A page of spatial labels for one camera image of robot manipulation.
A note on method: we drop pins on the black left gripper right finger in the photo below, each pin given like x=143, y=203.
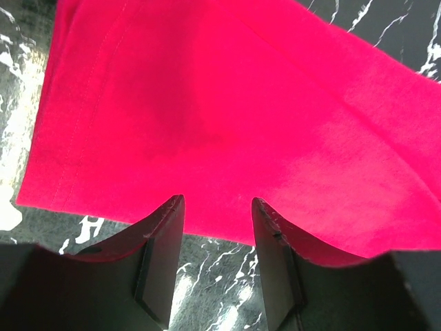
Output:
x=308, y=284

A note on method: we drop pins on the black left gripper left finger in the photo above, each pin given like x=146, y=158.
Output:
x=125, y=282

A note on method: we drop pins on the red t shirt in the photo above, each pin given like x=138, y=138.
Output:
x=224, y=101

